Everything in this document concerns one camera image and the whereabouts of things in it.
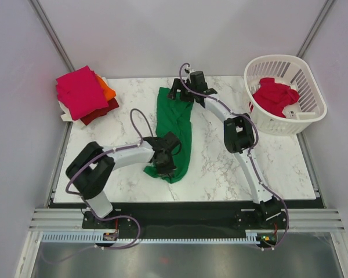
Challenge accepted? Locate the folded dark red t shirt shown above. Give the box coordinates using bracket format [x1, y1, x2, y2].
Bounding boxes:
[81, 98, 119, 126]

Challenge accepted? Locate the white slotted cable duct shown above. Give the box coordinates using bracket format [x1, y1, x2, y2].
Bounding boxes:
[41, 231, 271, 244]

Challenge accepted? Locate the folded orange t shirt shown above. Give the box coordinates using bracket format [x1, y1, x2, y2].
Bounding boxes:
[95, 74, 116, 101]

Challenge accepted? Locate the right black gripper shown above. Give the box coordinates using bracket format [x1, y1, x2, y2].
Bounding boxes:
[166, 79, 196, 103]

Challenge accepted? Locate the white plastic laundry basket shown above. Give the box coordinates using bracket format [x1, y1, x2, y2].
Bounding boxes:
[243, 54, 327, 136]

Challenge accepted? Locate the green t shirt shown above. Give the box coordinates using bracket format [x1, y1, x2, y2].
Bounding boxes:
[155, 87, 193, 184]

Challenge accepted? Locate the red t shirt in basket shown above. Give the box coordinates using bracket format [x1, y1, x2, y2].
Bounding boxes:
[253, 78, 300, 118]

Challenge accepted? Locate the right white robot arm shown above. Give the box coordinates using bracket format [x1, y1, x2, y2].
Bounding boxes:
[168, 70, 289, 229]

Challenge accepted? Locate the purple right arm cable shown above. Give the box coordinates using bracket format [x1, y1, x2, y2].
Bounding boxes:
[179, 62, 289, 252]

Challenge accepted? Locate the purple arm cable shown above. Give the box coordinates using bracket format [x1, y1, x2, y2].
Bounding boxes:
[42, 108, 157, 265]
[179, 62, 289, 252]

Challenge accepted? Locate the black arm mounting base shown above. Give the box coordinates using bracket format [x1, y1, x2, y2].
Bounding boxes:
[50, 200, 332, 237]

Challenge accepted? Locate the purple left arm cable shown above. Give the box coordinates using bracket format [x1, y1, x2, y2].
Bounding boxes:
[42, 108, 157, 265]

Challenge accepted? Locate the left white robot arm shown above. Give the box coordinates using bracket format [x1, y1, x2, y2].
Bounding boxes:
[66, 132, 182, 228]

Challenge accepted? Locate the folded pink t shirt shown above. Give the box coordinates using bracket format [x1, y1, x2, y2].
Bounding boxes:
[56, 66, 108, 120]

